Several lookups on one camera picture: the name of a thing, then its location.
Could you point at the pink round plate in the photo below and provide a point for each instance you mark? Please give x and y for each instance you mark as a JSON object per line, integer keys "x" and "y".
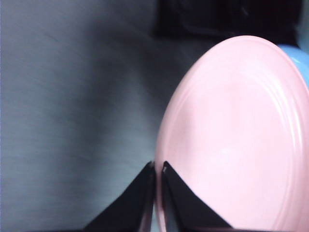
{"x": 236, "y": 135}

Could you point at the black plastic dish rack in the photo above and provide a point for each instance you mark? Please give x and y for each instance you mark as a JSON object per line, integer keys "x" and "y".
{"x": 217, "y": 19}

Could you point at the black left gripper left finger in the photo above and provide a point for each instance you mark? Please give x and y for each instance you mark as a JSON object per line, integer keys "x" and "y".
{"x": 130, "y": 207}

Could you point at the blue round plate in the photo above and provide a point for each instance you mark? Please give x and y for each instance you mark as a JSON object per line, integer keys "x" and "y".
{"x": 298, "y": 58}

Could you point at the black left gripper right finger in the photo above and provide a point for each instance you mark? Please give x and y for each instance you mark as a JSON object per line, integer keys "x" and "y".
{"x": 186, "y": 205}

